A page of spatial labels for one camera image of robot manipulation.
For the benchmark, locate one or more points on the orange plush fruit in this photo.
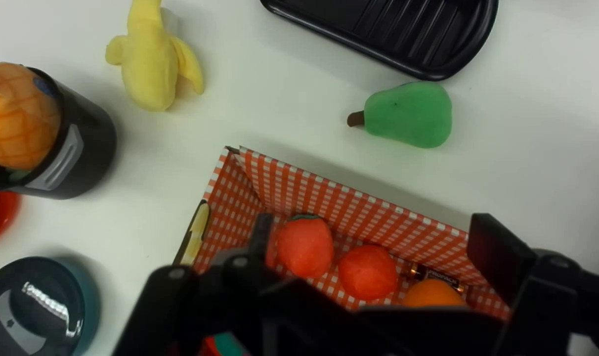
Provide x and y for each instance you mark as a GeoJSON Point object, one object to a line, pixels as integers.
{"type": "Point", "coordinates": [436, 294]}

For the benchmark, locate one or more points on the black ridged tray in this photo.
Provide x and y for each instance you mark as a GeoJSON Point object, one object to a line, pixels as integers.
{"type": "Point", "coordinates": [391, 29]}

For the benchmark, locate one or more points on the orange plush pineapple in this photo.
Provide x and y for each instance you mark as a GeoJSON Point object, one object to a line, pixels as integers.
{"type": "Point", "coordinates": [15, 118]}

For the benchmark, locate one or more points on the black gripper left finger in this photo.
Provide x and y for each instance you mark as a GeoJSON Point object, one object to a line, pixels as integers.
{"type": "Point", "coordinates": [181, 308]}

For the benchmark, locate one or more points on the teal toy plates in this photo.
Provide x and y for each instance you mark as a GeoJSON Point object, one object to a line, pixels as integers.
{"type": "Point", "coordinates": [232, 346]}

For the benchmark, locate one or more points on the orange checkered cardboard box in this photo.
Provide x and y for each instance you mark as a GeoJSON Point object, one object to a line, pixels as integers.
{"type": "Point", "coordinates": [351, 203]}

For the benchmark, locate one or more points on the green plush pear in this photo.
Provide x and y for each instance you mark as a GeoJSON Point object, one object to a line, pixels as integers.
{"type": "Point", "coordinates": [410, 114]}

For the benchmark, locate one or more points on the red-orange plush fruit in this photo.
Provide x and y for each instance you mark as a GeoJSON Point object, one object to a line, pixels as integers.
{"type": "Point", "coordinates": [304, 247]}
{"type": "Point", "coordinates": [369, 272]}

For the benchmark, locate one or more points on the yellow-rimmed plush fruit slice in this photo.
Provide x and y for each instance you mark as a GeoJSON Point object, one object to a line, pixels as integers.
{"type": "Point", "coordinates": [197, 229]}

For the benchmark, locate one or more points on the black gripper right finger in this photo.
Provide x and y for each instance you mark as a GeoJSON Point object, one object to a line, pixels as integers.
{"type": "Point", "coordinates": [549, 308]}

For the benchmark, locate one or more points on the yellow plush banana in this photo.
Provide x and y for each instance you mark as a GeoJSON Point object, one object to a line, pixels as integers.
{"type": "Point", "coordinates": [153, 61]}

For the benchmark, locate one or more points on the black toy pot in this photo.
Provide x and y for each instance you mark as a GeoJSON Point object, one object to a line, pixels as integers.
{"type": "Point", "coordinates": [74, 154]}

